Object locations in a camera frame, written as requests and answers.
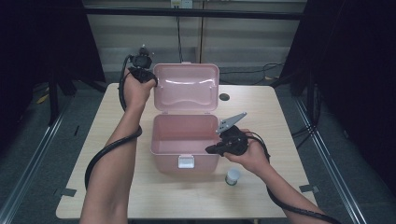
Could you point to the black curtain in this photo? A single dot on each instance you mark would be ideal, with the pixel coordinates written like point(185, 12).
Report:
point(40, 46)
point(351, 62)

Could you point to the pink plastic storage box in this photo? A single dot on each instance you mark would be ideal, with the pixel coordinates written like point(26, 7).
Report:
point(183, 137)

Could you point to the metal floor rail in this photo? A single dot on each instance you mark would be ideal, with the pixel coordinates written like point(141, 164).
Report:
point(37, 149)
point(330, 161)

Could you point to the white bottle with green label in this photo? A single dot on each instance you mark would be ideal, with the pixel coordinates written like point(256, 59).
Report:
point(232, 176)

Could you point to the black metal stand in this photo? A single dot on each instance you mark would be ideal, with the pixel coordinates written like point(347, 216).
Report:
point(54, 96)
point(308, 93)

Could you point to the small black tape strip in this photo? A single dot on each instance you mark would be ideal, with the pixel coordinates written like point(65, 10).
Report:
point(76, 130)

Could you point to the black horizontal bar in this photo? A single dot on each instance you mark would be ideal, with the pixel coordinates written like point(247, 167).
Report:
point(193, 13)

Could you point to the yellow tape piece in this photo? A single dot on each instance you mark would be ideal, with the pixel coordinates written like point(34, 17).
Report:
point(42, 99)

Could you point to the white wall socket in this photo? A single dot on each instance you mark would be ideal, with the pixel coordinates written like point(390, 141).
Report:
point(181, 3)

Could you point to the dark round table grommet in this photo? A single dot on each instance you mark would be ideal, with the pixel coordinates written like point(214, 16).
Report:
point(224, 96)

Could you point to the person's left hand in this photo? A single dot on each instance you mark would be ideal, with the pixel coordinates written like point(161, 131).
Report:
point(135, 93)

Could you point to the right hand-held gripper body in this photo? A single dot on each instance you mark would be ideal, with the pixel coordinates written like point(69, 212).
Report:
point(235, 141)

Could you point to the grey tape piece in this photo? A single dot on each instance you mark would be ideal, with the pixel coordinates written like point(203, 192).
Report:
point(309, 188)
point(66, 192)

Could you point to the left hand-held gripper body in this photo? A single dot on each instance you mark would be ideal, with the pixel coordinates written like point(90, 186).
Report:
point(141, 62)

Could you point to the person's right hand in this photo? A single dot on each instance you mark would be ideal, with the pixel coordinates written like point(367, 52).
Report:
point(253, 158)

